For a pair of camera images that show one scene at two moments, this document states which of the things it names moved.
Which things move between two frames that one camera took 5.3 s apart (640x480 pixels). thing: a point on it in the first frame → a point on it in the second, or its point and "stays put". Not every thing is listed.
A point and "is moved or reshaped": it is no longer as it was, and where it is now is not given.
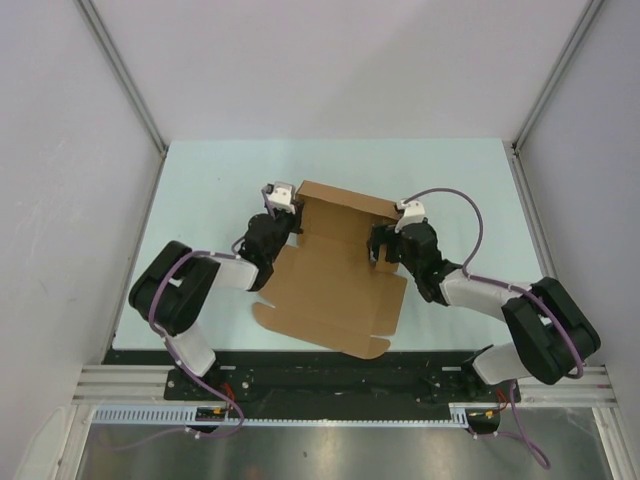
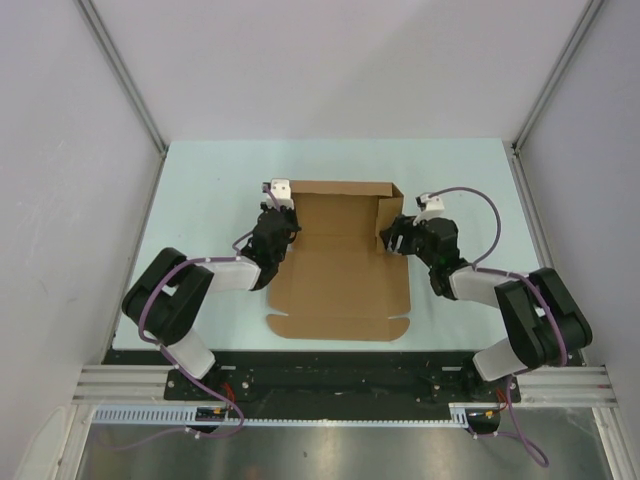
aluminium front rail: (145, 383) stays put
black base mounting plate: (281, 376) stays put
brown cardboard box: (323, 284) is moved or reshaped
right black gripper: (383, 235) → (401, 226)
